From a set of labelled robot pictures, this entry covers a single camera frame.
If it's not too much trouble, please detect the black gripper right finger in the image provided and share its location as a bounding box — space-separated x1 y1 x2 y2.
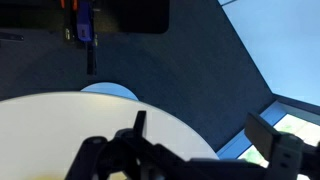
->
245 113 280 161

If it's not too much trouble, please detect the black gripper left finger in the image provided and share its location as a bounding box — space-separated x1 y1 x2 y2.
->
133 111 147 137

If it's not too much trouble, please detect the round white table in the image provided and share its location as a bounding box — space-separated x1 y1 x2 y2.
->
0 92 217 180

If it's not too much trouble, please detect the blue clamp tool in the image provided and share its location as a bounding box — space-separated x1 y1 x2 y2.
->
76 0 92 42

